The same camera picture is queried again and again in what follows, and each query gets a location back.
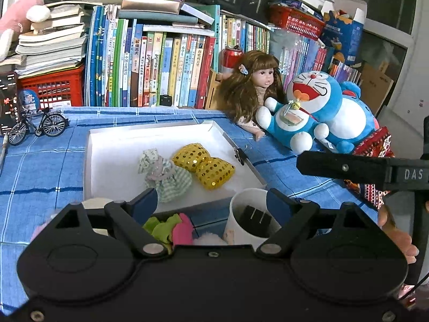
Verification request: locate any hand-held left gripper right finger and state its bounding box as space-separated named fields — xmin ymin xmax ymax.
xmin=256 ymin=189 xmax=372 ymax=257

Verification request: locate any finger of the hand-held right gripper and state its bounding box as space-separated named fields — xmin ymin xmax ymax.
xmin=296 ymin=151 xmax=393 ymax=191

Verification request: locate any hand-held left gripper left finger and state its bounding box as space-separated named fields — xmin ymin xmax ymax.
xmin=54 ymin=188 xmax=168 ymax=258

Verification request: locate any green and pink plush toy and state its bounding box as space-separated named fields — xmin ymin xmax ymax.
xmin=143 ymin=213 xmax=194 ymax=253

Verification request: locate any white shallow cardboard box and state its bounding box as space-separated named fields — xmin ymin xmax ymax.
xmin=83 ymin=120 xmax=268 ymax=214

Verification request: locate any white sock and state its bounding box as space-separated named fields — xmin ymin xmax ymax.
xmin=194 ymin=231 xmax=229 ymax=246

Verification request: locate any person's right hand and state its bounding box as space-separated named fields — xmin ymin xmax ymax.
xmin=377 ymin=204 xmax=419 ymax=266

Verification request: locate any green checked doll dress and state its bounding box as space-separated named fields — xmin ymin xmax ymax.
xmin=138 ymin=148 xmax=193 ymax=203

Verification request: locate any red black patterned bag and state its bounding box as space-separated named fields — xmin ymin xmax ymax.
xmin=345 ymin=126 xmax=397 ymax=210

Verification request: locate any white cup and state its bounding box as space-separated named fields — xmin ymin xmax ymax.
xmin=224 ymin=188 xmax=283 ymax=251

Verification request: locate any large blue cat plush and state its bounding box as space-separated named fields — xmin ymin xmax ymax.
xmin=327 ymin=81 xmax=380 ymax=154

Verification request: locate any black binder clip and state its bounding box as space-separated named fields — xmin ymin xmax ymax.
xmin=234 ymin=146 xmax=250 ymax=166

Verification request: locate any small blue cat plush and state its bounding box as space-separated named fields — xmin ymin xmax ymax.
xmin=256 ymin=70 xmax=343 ymax=154

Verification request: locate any yellow sequin bow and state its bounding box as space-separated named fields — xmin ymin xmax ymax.
xmin=172 ymin=143 xmax=236 ymax=191

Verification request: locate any brown cardboard box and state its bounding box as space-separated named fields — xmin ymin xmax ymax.
xmin=358 ymin=62 xmax=395 ymax=115

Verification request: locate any blue checked tablecloth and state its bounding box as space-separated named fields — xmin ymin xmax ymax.
xmin=0 ymin=105 xmax=386 ymax=309

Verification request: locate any brown-haired doll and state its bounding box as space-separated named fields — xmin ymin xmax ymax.
xmin=217 ymin=50 xmax=289 ymax=141

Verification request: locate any black toy bicycle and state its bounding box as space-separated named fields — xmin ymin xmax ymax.
xmin=7 ymin=107 xmax=70 ymax=146

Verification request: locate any wooden bookend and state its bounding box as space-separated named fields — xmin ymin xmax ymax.
xmin=205 ymin=68 xmax=224 ymax=111

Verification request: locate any blue printed carton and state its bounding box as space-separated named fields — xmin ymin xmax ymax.
xmin=320 ymin=7 xmax=367 ymax=65

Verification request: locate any row of upright books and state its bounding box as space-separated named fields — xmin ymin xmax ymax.
xmin=84 ymin=5 xmax=363 ymax=109

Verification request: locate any red plastic crate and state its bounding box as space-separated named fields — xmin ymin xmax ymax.
xmin=17 ymin=65 xmax=84 ymax=109

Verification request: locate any grey pen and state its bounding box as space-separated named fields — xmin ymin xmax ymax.
xmin=0 ymin=132 xmax=9 ymax=175

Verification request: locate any red plastic basket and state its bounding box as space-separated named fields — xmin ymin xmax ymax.
xmin=268 ymin=4 xmax=326 ymax=41

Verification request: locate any red drink can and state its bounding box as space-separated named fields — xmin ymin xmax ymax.
xmin=223 ymin=45 xmax=244 ymax=74

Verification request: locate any blue round ornament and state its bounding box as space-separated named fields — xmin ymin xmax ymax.
xmin=18 ymin=89 xmax=41 ymax=113

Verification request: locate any dark printed box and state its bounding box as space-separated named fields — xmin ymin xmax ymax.
xmin=0 ymin=72 xmax=20 ymax=137

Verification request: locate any white spiral-bound book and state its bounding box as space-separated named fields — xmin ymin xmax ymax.
xmin=142 ymin=23 xmax=215 ymax=37

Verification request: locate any stack of worn books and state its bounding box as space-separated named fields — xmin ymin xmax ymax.
xmin=0 ymin=2 xmax=94 ymax=76

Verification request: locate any dark green flat book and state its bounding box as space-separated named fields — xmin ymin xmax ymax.
xmin=117 ymin=9 xmax=199 ymax=25

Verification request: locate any teal and white flat book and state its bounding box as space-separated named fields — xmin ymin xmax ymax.
xmin=179 ymin=3 xmax=215 ymax=26

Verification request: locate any gold flat box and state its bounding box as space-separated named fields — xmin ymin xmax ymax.
xmin=121 ymin=0 xmax=182 ymax=15

